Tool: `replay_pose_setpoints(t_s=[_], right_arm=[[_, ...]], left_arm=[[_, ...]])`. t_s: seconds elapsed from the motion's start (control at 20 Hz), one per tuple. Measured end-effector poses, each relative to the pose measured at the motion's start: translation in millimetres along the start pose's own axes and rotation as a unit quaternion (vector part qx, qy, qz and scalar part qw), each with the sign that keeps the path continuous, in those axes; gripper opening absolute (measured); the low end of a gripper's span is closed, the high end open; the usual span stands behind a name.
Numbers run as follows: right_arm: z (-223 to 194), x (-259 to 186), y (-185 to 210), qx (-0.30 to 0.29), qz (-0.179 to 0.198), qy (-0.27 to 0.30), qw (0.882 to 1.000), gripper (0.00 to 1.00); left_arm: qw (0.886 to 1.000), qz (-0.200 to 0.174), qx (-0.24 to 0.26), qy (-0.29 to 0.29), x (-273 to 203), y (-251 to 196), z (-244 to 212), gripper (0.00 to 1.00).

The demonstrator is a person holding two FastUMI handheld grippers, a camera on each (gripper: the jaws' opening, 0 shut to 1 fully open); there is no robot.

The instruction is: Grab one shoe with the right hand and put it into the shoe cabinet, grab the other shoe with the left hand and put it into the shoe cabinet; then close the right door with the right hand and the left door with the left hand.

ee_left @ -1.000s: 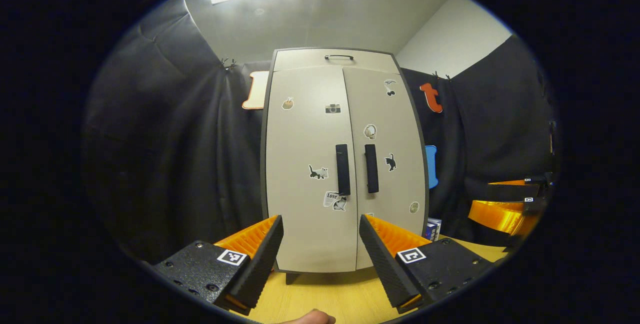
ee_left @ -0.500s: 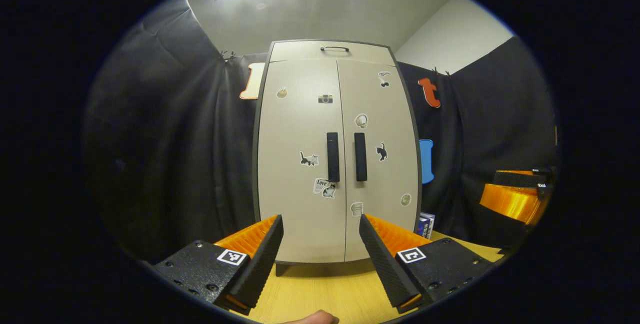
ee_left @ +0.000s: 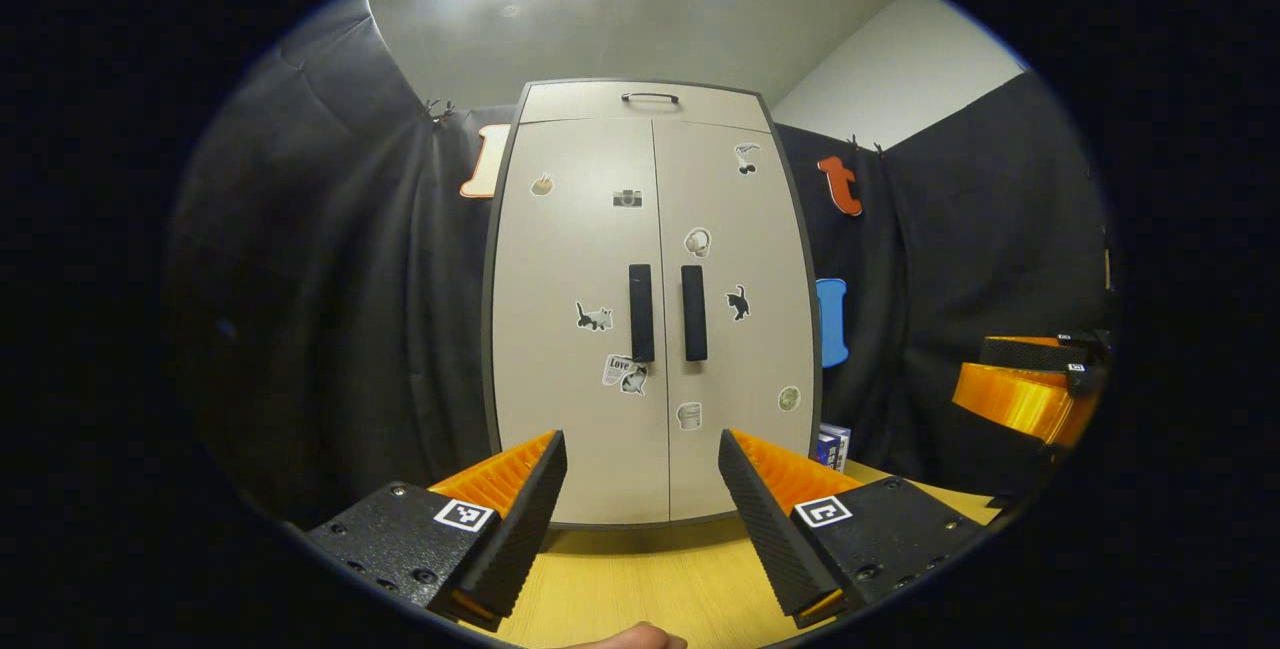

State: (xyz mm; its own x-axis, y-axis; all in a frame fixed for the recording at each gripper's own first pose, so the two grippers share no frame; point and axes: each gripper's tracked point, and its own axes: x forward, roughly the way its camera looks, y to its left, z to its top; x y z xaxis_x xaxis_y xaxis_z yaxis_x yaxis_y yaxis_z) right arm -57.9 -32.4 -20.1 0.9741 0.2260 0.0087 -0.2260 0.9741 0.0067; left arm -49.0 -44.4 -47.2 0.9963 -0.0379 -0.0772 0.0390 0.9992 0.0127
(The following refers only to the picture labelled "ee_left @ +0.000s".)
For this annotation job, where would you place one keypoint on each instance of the black backdrop cloth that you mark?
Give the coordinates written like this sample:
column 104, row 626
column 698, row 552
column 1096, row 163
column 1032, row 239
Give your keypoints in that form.
column 330, row 329

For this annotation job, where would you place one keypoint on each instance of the blue and white box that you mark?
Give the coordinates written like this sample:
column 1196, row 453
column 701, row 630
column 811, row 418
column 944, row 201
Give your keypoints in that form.
column 835, row 447

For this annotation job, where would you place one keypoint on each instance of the white shoe cabinet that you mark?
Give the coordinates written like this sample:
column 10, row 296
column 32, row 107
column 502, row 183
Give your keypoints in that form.
column 600, row 489

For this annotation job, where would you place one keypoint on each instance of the white cabinet door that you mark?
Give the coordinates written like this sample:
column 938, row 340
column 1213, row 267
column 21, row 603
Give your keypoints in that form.
column 560, row 259
column 745, row 369

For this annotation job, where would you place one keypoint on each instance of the white cabinet drawer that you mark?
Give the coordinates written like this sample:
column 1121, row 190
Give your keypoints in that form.
column 580, row 104

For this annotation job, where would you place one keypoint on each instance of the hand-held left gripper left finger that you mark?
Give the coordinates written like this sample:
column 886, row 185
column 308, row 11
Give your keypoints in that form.
column 520, row 539

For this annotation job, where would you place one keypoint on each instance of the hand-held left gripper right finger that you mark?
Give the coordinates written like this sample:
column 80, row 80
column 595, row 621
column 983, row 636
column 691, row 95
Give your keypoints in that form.
column 775, row 539

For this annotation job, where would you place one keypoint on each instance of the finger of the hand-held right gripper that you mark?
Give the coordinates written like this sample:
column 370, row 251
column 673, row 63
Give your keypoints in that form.
column 1010, row 399
column 1030, row 354

